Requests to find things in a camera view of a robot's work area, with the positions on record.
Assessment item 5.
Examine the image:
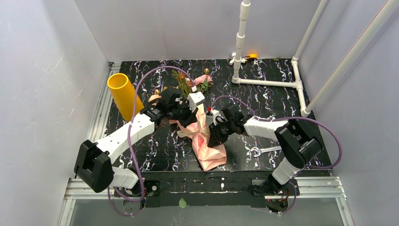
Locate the pink rose bouquet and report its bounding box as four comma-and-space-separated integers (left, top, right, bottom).
149, 68, 214, 102

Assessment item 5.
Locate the pink wrapping paper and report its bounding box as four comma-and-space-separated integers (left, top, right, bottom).
169, 104, 227, 171

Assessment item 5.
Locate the yellow cylindrical vase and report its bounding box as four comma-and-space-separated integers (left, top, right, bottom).
107, 73, 144, 121

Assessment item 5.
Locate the cream ribbon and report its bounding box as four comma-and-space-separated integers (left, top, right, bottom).
177, 127, 210, 137

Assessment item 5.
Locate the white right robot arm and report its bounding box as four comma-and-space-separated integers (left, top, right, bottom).
206, 105, 325, 196

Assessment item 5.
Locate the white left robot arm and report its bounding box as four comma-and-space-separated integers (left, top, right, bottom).
74, 87, 205, 193

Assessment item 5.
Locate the silver open-end wrench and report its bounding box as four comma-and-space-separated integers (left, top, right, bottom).
250, 146, 282, 158

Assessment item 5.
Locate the green fallen leaf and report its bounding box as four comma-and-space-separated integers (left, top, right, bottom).
178, 198, 187, 209

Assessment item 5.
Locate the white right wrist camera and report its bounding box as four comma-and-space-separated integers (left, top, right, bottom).
206, 107, 225, 126

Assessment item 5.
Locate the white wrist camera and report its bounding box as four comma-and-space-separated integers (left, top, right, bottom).
187, 92, 205, 112
206, 107, 225, 126

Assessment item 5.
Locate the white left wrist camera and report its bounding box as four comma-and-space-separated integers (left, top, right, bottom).
187, 92, 205, 112

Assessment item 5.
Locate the white PVC pipe frame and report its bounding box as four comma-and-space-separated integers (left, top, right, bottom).
229, 0, 399, 118

